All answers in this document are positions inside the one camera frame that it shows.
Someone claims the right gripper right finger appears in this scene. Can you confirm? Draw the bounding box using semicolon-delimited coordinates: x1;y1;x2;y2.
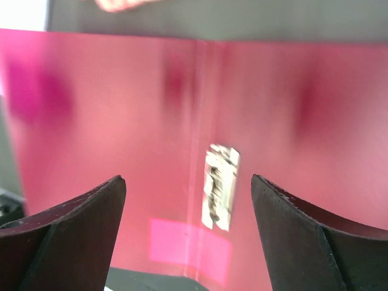
251;175;387;291

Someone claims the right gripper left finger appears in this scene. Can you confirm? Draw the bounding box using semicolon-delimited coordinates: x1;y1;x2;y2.
1;175;126;290

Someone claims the red plastic folder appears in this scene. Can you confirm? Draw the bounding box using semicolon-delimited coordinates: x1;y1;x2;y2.
1;29;387;290

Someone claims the metal folder clip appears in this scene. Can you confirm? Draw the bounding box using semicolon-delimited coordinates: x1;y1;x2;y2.
201;144;240;232

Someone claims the pink folded cloth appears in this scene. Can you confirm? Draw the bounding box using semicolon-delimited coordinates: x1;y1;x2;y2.
94;0;158;13

